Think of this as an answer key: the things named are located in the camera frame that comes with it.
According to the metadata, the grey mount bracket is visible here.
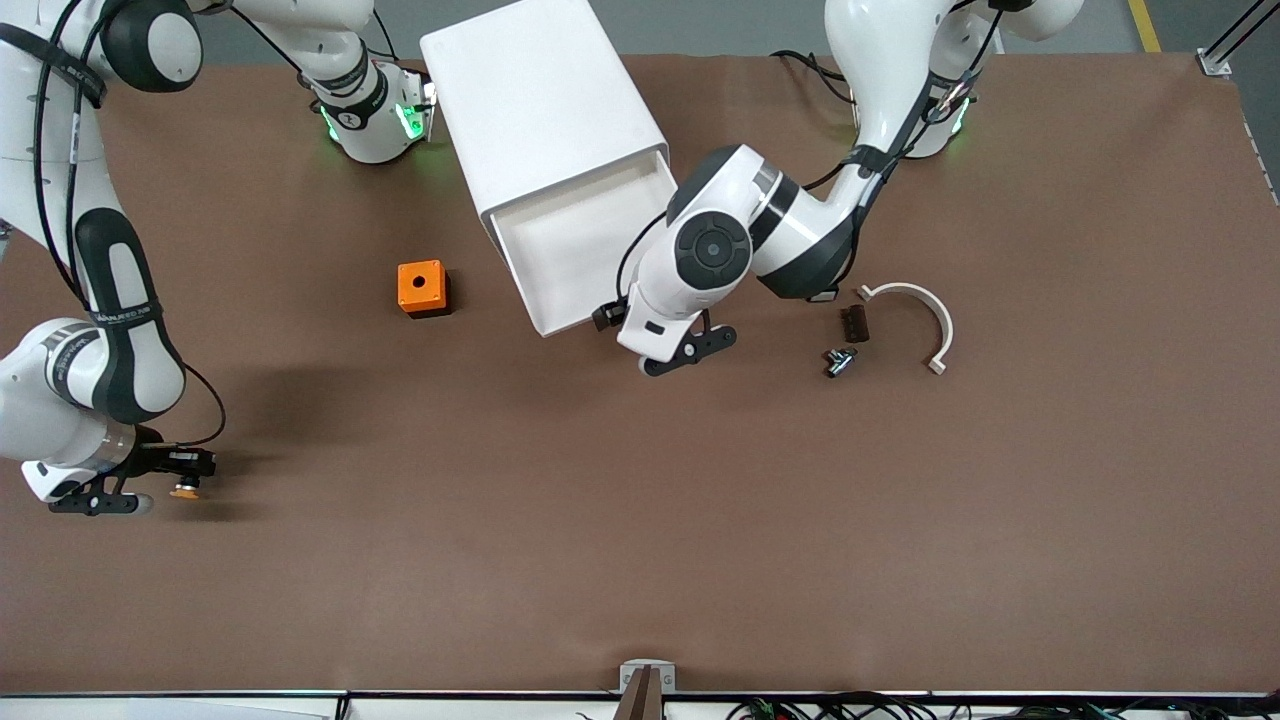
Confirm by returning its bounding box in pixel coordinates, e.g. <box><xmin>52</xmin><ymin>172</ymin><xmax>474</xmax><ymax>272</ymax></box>
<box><xmin>619</xmin><ymin>659</ymin><xmax>677</xmax><ymax>695</ymax></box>

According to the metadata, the white panel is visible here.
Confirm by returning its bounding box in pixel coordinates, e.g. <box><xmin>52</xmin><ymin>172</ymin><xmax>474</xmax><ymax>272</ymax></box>
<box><xmin>0</xmin><ymin>697</ymin><xmax>336</xmax><ymax>720</ymax></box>

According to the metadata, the black cable bundle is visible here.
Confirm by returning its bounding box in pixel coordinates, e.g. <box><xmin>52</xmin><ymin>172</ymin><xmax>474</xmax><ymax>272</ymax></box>
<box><xmin>725</xmin><ymin>692</ymin><xmax>1280</xmax><ymax>720</ymax></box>

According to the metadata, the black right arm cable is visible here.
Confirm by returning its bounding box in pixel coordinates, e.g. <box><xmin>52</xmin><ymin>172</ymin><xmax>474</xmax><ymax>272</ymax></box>
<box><xmin>30</xmin><ymin>0</ymin><xmax>227</xmax><ymax>447</ymax></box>

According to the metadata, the orange push button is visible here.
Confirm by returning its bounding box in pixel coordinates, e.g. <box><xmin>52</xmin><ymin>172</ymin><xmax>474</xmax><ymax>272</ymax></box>
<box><xmin>168</xmin><ymin>450</ymin><xmax>217</xmax><ymax>500</ymax></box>

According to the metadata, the white curved bracket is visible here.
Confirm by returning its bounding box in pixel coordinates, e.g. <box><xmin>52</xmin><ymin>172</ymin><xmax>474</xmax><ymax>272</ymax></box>
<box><xmin>857</xmin><ymin>282</ymin><xmax>955</xmax><ymax>376</ymax></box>

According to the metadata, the brown post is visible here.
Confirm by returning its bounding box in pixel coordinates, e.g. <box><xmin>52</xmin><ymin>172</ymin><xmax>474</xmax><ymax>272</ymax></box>
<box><xmin>612</xmin><ymin>667</ymin><xmax>667</xmax><ymax>720</ymax></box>

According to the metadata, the orange button box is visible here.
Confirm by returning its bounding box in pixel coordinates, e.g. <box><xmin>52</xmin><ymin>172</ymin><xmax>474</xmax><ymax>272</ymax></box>
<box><xmin>397</xmin><ymin>260</ymin><xmax>452</xmax><ymax>319</ymax></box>

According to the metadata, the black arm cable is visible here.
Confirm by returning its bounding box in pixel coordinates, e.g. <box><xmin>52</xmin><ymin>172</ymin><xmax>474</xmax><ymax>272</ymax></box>
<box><xmin>30</xmin><ymin>0</ymin><xmax>227</xmax><ymax>447</ymax></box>
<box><xmin>612</xmin><ymin>20</ymin><xmax>1006</xmax><ymax>306</ymax></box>

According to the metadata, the black base cable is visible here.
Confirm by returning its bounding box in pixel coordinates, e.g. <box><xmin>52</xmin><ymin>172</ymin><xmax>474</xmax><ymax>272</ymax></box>
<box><xmin>770</xmin><ymin>49</ymin><xmax>856</xmax><ymax>106</ymax></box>

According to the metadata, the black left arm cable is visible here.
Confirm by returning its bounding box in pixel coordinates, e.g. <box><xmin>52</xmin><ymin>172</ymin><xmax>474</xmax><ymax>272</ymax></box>
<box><xmin>612</xmin><ymin>20</ymin><xmax>1006</xmax><ymax>306</ymax></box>

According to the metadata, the aluminium frame profile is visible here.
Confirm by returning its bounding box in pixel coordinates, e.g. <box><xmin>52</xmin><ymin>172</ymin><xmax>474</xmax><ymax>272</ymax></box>
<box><xmin>1197</xmin><ymin>0</ymin><xmax>1266</xmax><ymax>78</ymax></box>

